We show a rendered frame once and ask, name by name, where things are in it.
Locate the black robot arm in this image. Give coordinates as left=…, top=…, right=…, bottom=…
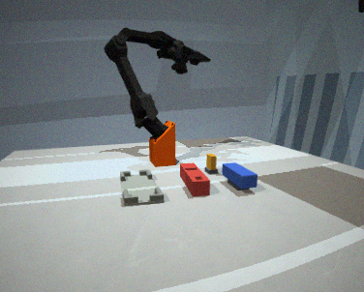
left=105, top=27, right=188, bottom=139

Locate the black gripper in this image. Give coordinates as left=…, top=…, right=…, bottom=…
left=170, top=45, right=210, bottom=65

